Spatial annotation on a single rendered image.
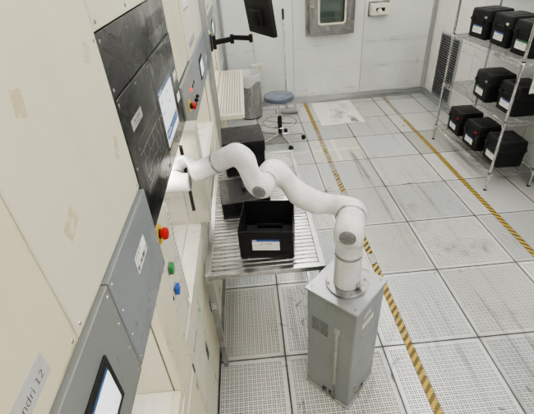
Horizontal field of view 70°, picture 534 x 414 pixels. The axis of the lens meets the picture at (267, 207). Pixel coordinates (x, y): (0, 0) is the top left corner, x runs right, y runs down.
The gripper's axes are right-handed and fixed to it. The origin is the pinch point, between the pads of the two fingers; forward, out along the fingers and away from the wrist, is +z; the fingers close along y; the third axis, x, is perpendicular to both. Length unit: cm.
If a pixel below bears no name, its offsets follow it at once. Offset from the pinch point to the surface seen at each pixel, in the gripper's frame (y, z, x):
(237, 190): 46, -49, -35
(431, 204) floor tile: 132, -220, -121
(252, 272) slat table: -15, -55, -46
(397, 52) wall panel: 425, -283, -56
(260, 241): -5, -60, -34
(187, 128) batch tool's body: 17.1, -31.9, 18.8
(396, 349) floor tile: -14, -137, -122
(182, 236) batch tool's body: 4.5, -20.9, -34.4
